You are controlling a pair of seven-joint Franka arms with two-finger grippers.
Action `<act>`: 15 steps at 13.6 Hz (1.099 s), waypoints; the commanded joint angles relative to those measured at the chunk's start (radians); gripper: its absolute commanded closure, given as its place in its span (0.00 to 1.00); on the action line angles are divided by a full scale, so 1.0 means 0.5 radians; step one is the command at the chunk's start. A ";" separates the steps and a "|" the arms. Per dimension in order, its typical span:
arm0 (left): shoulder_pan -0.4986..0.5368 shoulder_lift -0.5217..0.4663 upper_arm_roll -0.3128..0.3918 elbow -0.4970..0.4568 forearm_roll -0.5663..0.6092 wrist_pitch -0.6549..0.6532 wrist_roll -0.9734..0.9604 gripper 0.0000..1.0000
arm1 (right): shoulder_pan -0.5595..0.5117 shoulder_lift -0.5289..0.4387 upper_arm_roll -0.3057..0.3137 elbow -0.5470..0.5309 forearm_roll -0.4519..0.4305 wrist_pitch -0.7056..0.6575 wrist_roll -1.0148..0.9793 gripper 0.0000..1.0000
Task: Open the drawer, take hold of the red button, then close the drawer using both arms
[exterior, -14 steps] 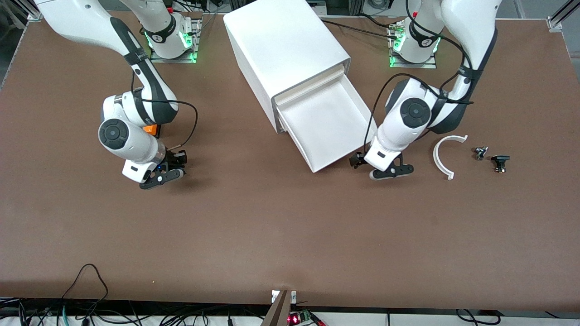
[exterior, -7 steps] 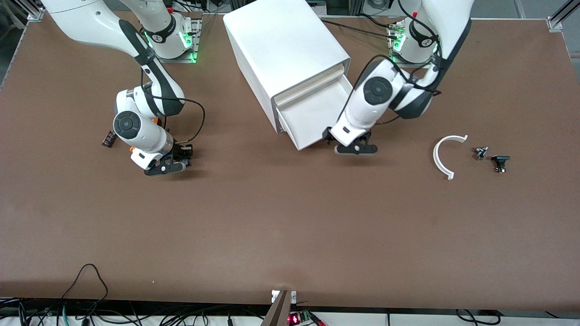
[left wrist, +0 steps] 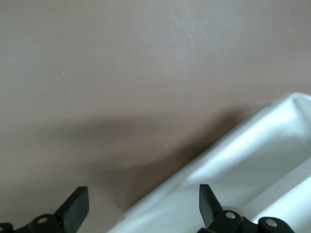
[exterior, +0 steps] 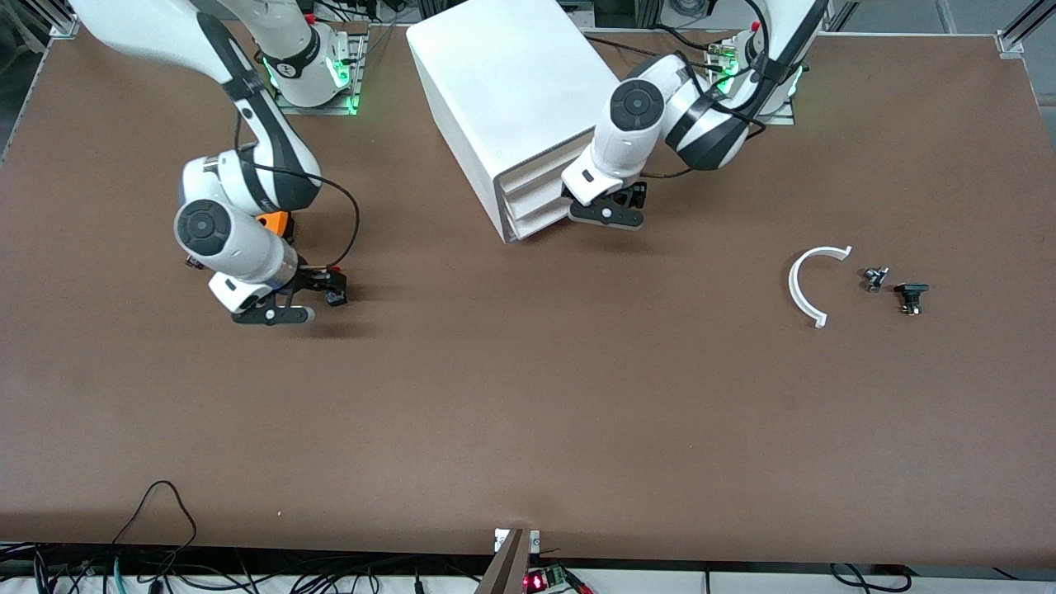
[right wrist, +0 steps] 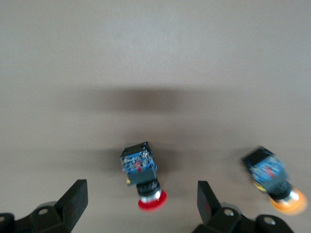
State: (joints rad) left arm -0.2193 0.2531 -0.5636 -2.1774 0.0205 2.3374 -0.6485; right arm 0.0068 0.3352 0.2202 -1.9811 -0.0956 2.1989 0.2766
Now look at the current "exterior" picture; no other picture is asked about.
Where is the white lowest cabinet drawer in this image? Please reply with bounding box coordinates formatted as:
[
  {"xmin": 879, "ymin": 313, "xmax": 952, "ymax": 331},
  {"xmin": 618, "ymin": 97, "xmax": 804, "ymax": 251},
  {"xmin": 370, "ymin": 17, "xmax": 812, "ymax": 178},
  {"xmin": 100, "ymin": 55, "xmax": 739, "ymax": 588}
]
[{"xmin": 507, "ymin": 200, "xmax": 576, "ymax": 243}]

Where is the white highest cabinet drawer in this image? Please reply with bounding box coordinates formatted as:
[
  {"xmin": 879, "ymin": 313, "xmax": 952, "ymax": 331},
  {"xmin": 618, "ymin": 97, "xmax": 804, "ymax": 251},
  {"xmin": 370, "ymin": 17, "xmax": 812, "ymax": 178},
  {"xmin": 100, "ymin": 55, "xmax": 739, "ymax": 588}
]
[{"xmin": 499, "ymin": 139, "xmax": 596, "ymax": 196}]

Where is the white middle cabinet drawer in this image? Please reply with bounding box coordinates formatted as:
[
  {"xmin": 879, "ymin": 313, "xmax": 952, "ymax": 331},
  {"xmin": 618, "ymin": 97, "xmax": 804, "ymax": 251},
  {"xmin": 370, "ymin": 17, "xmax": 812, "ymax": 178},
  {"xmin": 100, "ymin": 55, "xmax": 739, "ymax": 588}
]
[{"xmin": 503, "ymin": 175, "xmax": 578, "ymax": 222}]

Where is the white drawer cabinet housing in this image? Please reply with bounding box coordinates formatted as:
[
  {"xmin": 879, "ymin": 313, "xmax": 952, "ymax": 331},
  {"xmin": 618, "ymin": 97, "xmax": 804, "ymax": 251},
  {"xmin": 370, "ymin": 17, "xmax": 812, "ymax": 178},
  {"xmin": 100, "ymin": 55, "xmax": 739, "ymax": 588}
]
[{"xmin": 406, "ymin": 0, "xmax": 640, "ymax": 245}]

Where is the red lit circuit board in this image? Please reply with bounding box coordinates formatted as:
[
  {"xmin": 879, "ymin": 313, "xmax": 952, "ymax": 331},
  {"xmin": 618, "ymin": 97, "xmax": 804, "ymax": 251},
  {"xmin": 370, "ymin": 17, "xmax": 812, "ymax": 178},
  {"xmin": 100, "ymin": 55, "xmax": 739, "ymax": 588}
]
[{"xmin": 523, "ymin": 564, "xmax": 591, "ymax": 594}]

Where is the long black table cable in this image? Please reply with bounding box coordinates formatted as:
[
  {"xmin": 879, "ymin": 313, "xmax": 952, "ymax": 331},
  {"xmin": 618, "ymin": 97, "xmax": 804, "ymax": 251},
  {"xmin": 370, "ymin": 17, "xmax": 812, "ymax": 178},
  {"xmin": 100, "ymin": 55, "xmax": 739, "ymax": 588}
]
[{"xmin": 584, "ymin": 35, "xmax": 731, "ymax": 73}]

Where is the short black table cable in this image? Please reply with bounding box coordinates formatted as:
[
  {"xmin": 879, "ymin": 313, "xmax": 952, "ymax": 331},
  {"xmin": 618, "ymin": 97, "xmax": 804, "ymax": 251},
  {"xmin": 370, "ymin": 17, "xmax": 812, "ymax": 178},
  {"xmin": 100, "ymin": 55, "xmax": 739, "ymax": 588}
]
[{"xmin": 652, "ymin": 25, "xmax": 720, "ymax": 54}]

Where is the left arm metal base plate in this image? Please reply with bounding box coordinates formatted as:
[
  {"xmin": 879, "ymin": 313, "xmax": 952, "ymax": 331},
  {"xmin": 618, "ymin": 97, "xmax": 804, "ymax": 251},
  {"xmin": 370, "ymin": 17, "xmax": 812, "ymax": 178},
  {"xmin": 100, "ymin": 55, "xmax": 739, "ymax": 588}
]
[{"xmin": 706, "ymin": 41, "xmax": 797, "ymax": 126}]

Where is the white curved plastic bracket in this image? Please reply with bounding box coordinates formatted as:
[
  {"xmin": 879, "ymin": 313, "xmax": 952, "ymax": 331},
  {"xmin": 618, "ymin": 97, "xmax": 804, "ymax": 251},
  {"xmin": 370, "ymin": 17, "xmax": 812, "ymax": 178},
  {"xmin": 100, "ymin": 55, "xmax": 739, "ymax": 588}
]
[{"xmin": 788, "ymin": 245, "xmax": 853, "ymax": 329}]

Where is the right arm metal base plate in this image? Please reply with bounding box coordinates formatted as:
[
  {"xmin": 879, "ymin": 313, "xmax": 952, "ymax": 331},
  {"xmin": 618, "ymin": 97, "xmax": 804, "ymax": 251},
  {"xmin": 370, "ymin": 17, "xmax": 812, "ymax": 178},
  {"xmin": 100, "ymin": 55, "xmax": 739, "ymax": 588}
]
[{"xmin": 272, "ymin": 33, "xmax": 368, "ymax": 116}]

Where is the thin black looped cable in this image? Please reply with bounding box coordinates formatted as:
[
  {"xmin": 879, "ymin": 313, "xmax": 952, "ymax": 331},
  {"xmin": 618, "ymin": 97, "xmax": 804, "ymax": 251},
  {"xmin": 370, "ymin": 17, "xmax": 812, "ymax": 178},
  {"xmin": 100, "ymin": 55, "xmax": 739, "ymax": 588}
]
[{"xmin": 111, "ymin": 480, "xmax": 199, "ymax": 570}]

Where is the grey metal edge bracket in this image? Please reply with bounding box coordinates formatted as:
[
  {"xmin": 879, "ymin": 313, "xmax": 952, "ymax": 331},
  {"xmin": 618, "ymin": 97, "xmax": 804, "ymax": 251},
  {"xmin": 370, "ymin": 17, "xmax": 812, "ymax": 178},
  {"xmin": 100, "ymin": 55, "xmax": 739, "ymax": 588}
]
[{"xmin": 474, "ymin": 528, "xmax": 542, "ymax": 594}]

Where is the aluminium frame corner profile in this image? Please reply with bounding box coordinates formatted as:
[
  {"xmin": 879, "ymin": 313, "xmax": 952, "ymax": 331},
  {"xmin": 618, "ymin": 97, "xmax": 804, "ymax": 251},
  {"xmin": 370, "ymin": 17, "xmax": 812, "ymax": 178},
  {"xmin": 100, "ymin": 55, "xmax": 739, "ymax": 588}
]
[
  {"xmin": 993, "ymin": 0, "xmax": 1056, "ymax": 59},
  {"xmin": 31, "ymin": 0, "xmax": 83, "ymax": 39}
]

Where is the black looped floor cable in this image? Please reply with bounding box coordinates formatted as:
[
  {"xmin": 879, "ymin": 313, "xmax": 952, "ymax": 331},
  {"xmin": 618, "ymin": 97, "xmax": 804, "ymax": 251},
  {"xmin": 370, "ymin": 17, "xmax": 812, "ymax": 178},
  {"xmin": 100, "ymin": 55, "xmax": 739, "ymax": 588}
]
[{"xmin": 828, "ymin": 563, "xmax": 910, "ymax": 594}]

